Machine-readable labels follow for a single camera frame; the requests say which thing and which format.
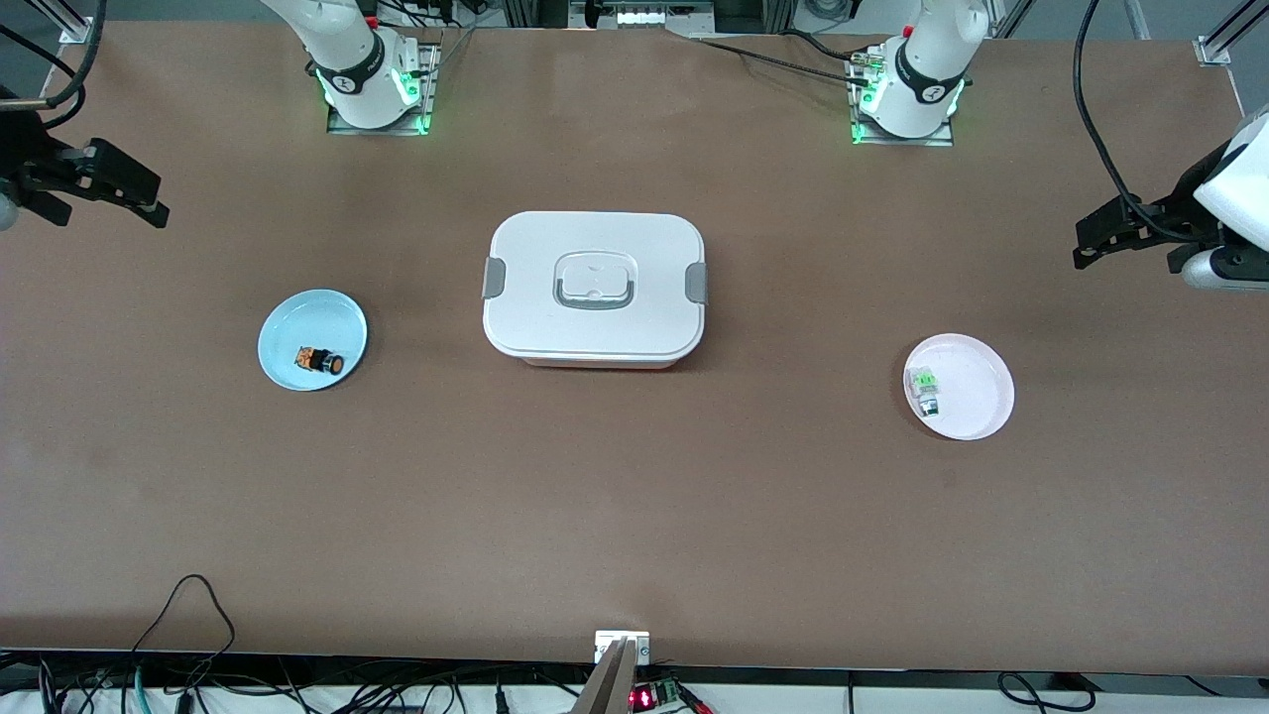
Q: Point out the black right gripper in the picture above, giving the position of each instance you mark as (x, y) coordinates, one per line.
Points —
(28, 162)

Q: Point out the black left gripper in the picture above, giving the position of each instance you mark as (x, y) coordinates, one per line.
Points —
(1166, 215)

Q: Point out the orange push-button switch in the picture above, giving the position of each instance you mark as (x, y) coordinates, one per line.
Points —
(319, 360)

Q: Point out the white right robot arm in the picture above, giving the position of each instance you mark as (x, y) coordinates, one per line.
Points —
(347, 50)

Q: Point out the white lidded box grey clips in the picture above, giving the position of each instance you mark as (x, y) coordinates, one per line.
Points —
(595, 293)

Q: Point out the pale pink round plate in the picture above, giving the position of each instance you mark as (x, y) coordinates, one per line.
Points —
(977, 387)

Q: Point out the light blue round plate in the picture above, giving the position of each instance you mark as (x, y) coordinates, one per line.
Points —
(297, 322)

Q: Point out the red LED display board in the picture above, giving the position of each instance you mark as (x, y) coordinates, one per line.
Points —
(649, 697)

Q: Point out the silver corner bracket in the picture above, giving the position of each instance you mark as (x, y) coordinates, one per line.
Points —
(75, 32)
(1211, 52)

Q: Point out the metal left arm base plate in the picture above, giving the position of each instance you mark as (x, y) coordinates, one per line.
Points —
(897, 140)

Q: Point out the green push-button switch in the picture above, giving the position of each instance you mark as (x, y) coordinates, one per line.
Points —
(925, 390)

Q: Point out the small white metal bracket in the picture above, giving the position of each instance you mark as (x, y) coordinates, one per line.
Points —
(607, 643)

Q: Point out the grey camera support beam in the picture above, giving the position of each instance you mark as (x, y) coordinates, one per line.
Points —
(610, 684)

